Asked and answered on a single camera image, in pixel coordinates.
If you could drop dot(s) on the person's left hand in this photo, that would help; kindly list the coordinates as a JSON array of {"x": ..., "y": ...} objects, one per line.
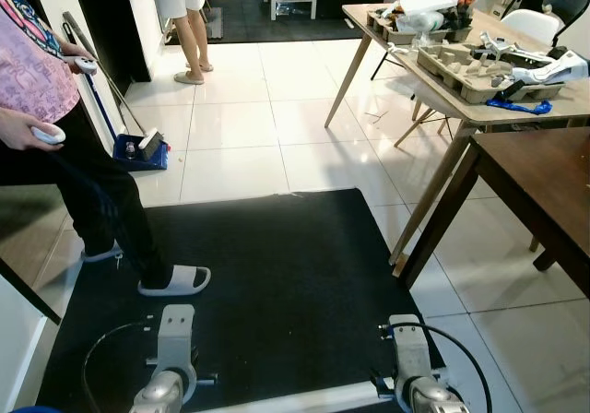
[{"x": 71, "y": 64}]

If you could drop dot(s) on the person's right hand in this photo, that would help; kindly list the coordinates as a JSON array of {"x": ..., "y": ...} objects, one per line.
[{"x": 17, "y": 129}]

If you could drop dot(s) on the white handheld controller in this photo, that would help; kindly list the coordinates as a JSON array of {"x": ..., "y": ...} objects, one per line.
[
  {"x": 88, "y": 64},
  {"x": 51, "y": 135}
]

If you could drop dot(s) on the large brown pulp tray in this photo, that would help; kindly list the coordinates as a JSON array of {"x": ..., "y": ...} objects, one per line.
[{"x": 461, "y": 76}]

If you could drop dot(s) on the blue and white pole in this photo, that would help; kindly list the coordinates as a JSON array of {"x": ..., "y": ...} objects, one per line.
[{"x": 106, "y": 109}]

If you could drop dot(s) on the dark brown wooden table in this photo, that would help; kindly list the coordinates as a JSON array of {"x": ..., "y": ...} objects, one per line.
[{"x": 544, "y": 173}]

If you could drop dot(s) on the person in pink shirt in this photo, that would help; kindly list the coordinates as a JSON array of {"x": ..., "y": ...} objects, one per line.
[{"x": 83, "y": 182}]

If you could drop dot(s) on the brown wooden desk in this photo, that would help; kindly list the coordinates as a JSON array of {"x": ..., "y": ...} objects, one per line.
[{"x": 28, "y": 229}]

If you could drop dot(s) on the blue dustpan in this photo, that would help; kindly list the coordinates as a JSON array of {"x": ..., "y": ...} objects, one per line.
[{"x": 138, "y": 155}]

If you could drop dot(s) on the black chair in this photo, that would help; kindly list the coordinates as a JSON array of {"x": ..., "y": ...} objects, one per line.
[{"x": 570, "y": 5}]

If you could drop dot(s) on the person in white shorts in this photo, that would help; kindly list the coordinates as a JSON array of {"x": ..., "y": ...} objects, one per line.
[{"x": 196, "y": 35}]

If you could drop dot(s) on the white chair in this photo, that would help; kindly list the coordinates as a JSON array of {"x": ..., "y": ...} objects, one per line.
[{"x": 533, "y": 26}]

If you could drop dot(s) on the light wooden table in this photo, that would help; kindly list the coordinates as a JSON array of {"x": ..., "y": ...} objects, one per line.
[{"x": 456, "y": 109}]

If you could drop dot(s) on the white slipper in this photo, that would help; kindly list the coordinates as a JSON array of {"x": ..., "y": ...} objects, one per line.
[{"x": 180, "y": 281}]

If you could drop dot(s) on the small brown pulp tray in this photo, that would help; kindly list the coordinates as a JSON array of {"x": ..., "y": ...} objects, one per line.
[{"x": 401, "y": 33}]

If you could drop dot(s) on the black floor mat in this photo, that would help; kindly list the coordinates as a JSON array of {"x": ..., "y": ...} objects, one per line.
[{"x": 277, "y": 284}]

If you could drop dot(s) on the white floor bar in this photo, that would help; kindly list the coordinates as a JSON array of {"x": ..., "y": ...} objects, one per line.
[{"x": 295, "y": 398}]

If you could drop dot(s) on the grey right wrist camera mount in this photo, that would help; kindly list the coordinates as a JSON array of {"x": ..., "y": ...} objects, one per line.
[{"x": 408, "y": 348}]

